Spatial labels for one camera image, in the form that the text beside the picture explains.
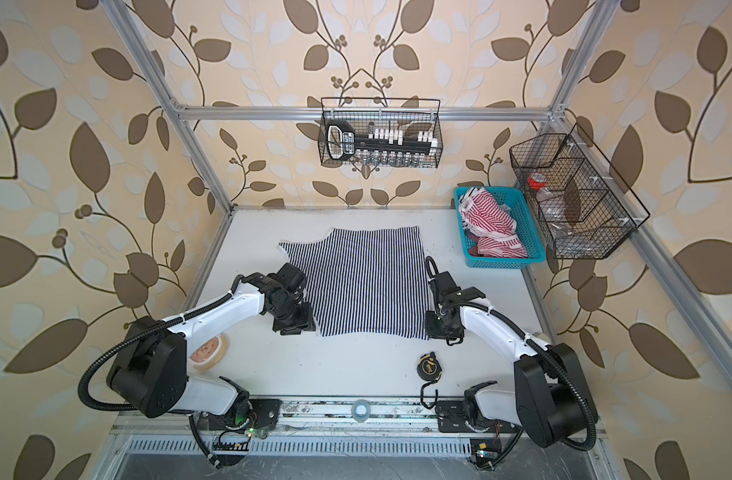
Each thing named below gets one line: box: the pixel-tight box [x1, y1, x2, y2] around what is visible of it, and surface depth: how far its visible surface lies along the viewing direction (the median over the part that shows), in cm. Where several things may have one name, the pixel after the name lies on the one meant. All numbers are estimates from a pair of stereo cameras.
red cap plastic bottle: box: [527, 172, 567, 223], surface depth 82 cm
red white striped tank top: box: [459, 187, 528, 259], surface depth 107 cm
